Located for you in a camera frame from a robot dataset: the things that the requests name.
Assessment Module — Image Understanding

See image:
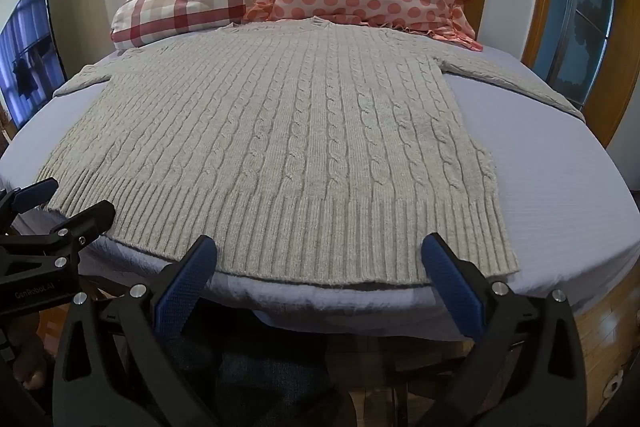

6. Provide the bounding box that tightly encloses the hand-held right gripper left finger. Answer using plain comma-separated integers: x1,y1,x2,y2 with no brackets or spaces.
52,234,222,427

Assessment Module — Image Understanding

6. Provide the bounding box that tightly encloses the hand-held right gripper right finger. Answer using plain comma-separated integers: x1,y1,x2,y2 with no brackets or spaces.
420,232,589,427

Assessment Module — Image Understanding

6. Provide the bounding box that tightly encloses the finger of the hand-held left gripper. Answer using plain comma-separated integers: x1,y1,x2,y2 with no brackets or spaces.
0,178,59,228
0,200,117,282

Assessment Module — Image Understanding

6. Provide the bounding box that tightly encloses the beige cable-knit sweater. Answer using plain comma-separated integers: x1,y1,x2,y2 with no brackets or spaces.
35,18,586,291

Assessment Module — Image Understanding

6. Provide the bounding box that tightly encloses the person's bare foot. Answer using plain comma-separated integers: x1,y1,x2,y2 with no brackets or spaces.
12,326,54,391

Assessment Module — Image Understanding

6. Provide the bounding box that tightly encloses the flat screen television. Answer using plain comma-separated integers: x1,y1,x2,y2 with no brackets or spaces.
0,0,69,130

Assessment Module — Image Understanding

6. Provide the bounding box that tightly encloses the bed with lavender sheet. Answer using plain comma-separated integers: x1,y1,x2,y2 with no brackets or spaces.
0,23,640,344

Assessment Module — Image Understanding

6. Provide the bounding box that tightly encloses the white socket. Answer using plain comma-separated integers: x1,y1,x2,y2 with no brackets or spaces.
602,369,626,401

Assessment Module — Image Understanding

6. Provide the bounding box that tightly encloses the red plaid pillow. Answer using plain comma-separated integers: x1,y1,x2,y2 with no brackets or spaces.
111,0,262,54

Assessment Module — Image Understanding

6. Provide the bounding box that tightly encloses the glass door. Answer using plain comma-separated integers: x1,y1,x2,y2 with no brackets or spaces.
533,0,619,108

